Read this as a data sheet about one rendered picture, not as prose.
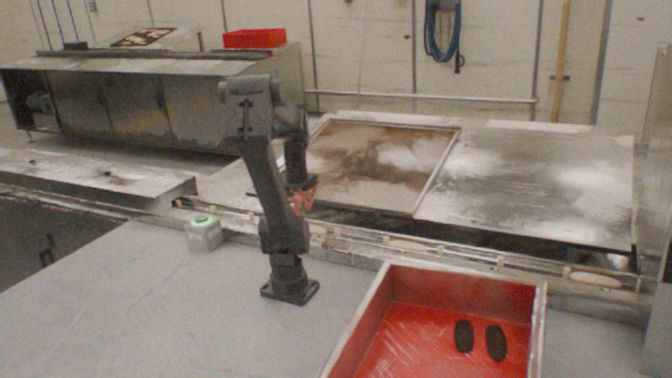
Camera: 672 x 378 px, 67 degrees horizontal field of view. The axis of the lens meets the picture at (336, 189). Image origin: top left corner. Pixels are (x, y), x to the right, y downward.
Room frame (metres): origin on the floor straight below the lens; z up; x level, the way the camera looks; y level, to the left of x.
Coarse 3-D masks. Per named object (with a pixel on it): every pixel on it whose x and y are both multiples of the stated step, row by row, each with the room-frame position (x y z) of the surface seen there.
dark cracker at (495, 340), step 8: (488, 328) 0.80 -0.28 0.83; (496, 328) 0.80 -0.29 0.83; (488, 336) 0.78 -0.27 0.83; (496, 336) 0.78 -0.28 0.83; (504, 336) 0.78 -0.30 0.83; (488, 344) 0.76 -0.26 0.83; (496, 344) 0.75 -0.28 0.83; (504, 344) 0.76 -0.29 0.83; (488, 352) 0.75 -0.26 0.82; (496, 352) 0.74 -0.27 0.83; (504, 352) 0.74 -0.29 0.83
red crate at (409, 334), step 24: (408, 312) 0.88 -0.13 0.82; (432, 312) 0.88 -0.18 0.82; (456, 312) 0.87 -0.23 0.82; (384, 336) 0.81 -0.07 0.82; (408, 336) 0.81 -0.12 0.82; (432, 336) 0.80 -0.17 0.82; (480, 336) 0.79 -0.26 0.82; (528, 336) 0.78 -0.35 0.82; (384, 360) 0.75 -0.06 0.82; (408, 360) 0.74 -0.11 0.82; (432, 360) 0.74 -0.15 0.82; (456, 360) 0.73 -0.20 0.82; (480, 360) 0.73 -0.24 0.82; (504, 360) 0.72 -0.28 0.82
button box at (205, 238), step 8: (208, 224) 1.23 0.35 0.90; (216, 224) 1.25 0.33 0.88; (192, 232) 1.22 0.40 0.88; (200, 232) 1.21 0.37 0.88; (208, 232) 1.22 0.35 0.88; (216, 232) 1.24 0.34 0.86; (224, 232) 1.26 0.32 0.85; (192, 240) 1.23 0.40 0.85; (200, 240) 1.21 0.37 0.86; (208, 240) 1.21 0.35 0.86; (216, 240) 1.24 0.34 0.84; (224, 240) 1.27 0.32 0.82; (192, 248) 1.23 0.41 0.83; (200, 248) 1.21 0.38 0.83; (208, 248) 1.21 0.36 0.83
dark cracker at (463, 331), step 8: (464, 320) 0.83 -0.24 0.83; (456, 328) 0.81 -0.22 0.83; (464, 328) 0.81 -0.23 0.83; (472, 328) 0.81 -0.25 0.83; (456, 336) 0.79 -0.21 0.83; (464, 336) 0.78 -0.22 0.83; (472, 336) 0.79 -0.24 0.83; (456, 344) 0.77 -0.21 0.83; (464, 344) 0.76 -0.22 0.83; (472, 344) 0.76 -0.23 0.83; (464, 352) 0.75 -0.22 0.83
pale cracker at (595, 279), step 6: (570, 276) 0.93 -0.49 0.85; (576, 276) 0.92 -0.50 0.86; (582, 276) 0.91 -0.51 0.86; (588, 276) 0.91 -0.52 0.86; (594, 276) 0.91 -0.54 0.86; (600, 276) 0.91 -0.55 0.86; (582, 282) 0.90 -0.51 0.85; (588, 282) 0.90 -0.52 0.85; (594, 282) 0.89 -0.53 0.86; (600, 282) 0.89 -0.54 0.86; (606, 282) 0.89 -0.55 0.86; (612, 282) 0.89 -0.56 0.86; (618, 282) 0.89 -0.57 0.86
